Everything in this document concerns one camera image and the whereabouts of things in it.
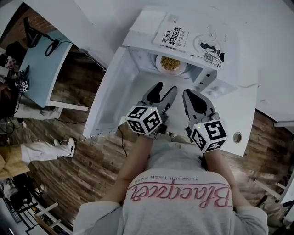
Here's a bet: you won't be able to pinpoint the white plate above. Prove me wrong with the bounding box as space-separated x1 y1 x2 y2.
155 54 187 76

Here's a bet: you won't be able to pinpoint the person's right forearm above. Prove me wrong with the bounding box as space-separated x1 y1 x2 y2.
203 148 248 209

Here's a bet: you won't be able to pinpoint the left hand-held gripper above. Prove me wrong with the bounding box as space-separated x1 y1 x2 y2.
125 81 179 139

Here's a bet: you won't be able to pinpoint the black looped cable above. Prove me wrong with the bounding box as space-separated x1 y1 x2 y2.
45 38 74 57

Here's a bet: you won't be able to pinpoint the white desk with cable hole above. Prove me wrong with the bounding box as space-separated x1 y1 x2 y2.
118 75 259 158

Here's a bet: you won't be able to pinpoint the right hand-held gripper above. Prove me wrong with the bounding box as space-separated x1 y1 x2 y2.
182 89 228 153

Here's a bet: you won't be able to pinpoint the white book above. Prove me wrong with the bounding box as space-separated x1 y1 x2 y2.
151 12 239 69

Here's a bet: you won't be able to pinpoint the person's left forearm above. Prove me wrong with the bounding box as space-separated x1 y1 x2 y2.
101 134 154 206

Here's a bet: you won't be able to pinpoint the idle black hand-held gripper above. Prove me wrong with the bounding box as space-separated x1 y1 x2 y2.
17 65 31 93

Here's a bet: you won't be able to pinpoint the white cable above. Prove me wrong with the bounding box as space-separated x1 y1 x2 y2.
74 134 97 143

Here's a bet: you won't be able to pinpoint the person's grey trousers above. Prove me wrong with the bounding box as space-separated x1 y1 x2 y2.
158 136 196 150

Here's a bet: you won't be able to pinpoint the yellow grain food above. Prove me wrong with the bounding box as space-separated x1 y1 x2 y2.
160 56 181 69

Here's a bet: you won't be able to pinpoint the person's grey sweatshirt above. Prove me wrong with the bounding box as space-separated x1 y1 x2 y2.
73 143 269 235

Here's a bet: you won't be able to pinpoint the white microwave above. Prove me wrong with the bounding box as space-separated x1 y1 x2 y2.
82 5 240 139

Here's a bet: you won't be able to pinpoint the black stand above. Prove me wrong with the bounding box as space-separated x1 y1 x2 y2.
23 16 46 48

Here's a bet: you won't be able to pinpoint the light blue table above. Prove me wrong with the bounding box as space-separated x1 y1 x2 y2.
19 29 90 112

